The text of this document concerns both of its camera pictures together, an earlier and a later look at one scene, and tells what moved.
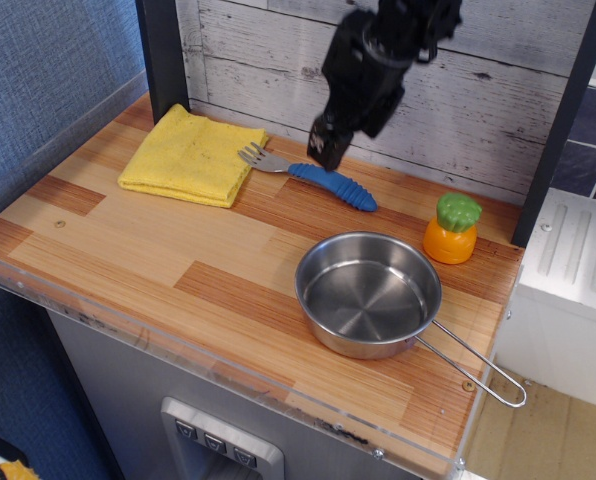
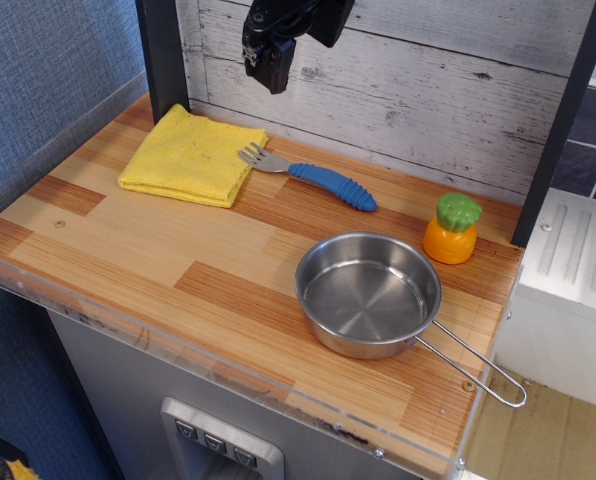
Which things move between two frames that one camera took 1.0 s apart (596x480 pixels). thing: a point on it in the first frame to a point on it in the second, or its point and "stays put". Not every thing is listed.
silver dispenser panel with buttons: (211, 448) stays put
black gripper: (365, 62) to (280, 22)
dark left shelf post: (163, 56) stays put
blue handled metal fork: (323, 179) stays put
